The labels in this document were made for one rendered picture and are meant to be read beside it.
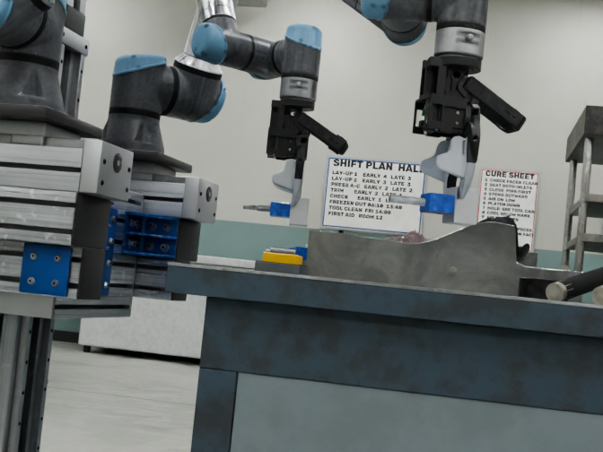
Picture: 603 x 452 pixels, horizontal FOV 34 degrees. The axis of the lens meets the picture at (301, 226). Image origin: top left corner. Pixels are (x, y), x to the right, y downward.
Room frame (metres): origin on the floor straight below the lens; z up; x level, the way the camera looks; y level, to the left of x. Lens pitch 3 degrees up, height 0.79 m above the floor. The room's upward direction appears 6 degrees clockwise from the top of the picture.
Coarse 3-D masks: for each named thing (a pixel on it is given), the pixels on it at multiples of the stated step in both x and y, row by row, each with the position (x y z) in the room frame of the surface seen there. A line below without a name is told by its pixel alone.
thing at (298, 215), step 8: (304, 200) 1.97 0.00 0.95; (248, 208) 1.99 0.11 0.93; (256, 208) 1.99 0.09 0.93; (264, 208) 1.99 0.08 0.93; (272, 208) 1.97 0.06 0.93; (280, 208) 1.97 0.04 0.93; (288, 208) 1.97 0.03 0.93; (296, 208) 1.97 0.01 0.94; (304, 208) 1.97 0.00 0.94; (272, 216) 2.00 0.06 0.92; (280, 216) 1.97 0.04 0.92; (288, 216) 1.97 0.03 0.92; (296, 216) 1.97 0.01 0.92; (304, 216) 1.97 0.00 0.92; (296, 224) 1.98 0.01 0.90; (304, 224) 1.97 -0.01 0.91
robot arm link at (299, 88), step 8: (288, 80) 1.96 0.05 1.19; (296, 80) 1.96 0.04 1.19; (304, 80) 1.96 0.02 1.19; (312, 80) 1.97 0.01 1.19; (280, 88) 1.98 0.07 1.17; (288, 88) 1.96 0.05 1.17; (296, 88) 1.96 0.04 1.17; (304, 88) 1.96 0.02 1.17; (312, 88) 1.97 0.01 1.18; (280, 96) 1.98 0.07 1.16; (288, 96) 1.96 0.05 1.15; (296, 96) 1.96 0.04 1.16; (304, 96) 1.96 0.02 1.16; (312, 96) 1.97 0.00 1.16
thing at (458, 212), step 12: (444, 192) 1.53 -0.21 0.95; (456, 192) 1.49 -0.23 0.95; (468, 192) 1.49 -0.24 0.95; (420, 204) 1.50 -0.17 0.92; (432, 204) 1.48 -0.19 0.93; (444, 204) 1.49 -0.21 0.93; (456, 204) 1.49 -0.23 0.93; (468, 204) 1.49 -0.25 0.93; (444, 216) 1.53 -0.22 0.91; (456, 216) 1.49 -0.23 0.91; (468, 216) 1.49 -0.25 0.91
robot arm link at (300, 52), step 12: (300, 24) 1.96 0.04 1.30; (288, 36) 1.97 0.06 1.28; (300, 36) 1.96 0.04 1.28; (312, 36) 1.96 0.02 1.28; (276, 48) 2.00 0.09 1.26; (288, 48) 1.97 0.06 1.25; (300, 48) 1.96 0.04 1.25; (312, 48) 1.96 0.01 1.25; (276, 60) 2.00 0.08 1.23; (288, 60) 1.96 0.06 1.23; (300, 60) 1.96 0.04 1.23; (312, 60) 1.96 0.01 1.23; (288, 72) 1.96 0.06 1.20; (300, 72) 1.96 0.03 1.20; (312, 72) 1.96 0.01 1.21
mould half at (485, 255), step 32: (480, 224) 1.80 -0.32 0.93; (320, 256) 1.85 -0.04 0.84; (352, 256) 1.84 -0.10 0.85; (384, 256) 1.83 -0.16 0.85; (416, 256) 1.82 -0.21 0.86; (448, 256) 1.81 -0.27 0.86; (480, 256) 1.80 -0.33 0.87; (512, 256) 1.79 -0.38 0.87; (448, 288) 1.81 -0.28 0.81; (480, 288) 1.80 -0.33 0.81; (512, 288) 1.79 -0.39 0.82
